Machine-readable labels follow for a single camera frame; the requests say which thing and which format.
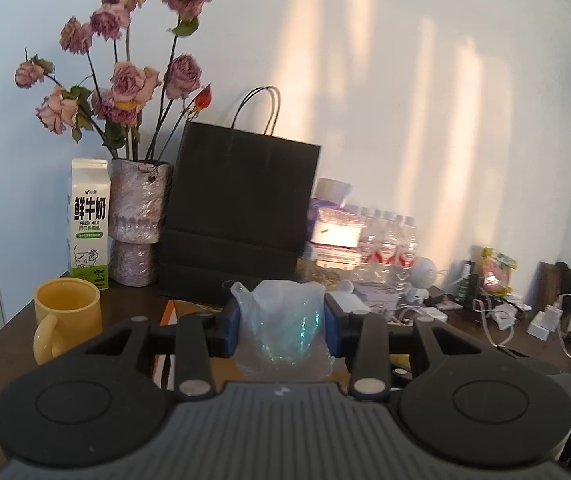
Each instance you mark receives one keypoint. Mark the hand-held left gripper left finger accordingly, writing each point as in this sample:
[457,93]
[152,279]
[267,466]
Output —
[234,330]

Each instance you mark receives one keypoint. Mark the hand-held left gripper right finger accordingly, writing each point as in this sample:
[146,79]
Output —
[332,330]

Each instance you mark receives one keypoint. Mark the clear plastic bag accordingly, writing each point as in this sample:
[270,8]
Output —
[280,330]

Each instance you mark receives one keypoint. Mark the white plastic jar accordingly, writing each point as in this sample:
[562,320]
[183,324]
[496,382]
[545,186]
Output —
[353,302]

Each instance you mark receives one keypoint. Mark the lilac floral tin box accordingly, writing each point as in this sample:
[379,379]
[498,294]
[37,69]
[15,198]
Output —
[375,292]

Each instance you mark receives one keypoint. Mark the clear seed jar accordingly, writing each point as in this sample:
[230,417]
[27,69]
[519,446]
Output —
[330,272]

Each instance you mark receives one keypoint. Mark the white flat box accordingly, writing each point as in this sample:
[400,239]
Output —
[335,255]

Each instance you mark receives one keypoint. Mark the clear water bottle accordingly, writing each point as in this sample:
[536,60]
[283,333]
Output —
[368,240]
[387,245]
[410,245]
[399,250]

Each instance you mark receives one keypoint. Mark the white square charger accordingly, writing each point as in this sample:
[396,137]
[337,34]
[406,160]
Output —
[430,314]

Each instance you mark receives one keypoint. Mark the purple tissue pack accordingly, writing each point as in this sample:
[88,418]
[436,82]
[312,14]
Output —
[338,225]

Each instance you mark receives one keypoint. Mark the white robot-shaped speaker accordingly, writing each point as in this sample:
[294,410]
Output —
[423,272]

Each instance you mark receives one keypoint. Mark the black power adapter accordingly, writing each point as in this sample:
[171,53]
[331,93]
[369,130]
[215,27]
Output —
[435,295]

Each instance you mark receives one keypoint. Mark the black paper bag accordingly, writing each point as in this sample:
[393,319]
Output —
[240,200]

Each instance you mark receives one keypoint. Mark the green spray bottle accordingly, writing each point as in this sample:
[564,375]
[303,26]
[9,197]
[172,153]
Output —
[467,285]

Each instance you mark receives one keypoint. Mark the purple glittery vase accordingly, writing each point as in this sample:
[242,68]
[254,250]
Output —
[138,210]

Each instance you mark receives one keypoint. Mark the yellow ceramic mug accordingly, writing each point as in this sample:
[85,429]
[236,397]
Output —
[70,320]

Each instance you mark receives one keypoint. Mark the yellow green snack packet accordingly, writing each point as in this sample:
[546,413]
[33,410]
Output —
[498,270]

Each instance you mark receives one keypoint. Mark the white green milk carton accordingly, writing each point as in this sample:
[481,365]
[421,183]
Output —
[89,220]

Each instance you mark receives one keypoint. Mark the dark brown stand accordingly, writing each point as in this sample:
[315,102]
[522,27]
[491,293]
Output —
[558,280]

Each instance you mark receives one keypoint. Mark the dried pink rose bouquet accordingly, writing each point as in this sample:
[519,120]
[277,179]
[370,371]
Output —
[128,80]

